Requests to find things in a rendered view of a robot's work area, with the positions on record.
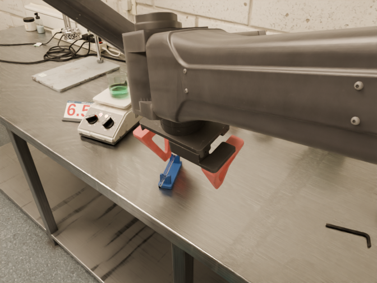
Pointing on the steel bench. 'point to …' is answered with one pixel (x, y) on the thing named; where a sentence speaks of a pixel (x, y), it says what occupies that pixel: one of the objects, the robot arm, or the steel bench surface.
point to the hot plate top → (104, 98)
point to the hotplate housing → (122, 129)
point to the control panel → (101, 122)
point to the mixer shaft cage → (71, 32)
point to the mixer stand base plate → (73, 73)
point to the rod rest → (171, 173)
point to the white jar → (30, 24)
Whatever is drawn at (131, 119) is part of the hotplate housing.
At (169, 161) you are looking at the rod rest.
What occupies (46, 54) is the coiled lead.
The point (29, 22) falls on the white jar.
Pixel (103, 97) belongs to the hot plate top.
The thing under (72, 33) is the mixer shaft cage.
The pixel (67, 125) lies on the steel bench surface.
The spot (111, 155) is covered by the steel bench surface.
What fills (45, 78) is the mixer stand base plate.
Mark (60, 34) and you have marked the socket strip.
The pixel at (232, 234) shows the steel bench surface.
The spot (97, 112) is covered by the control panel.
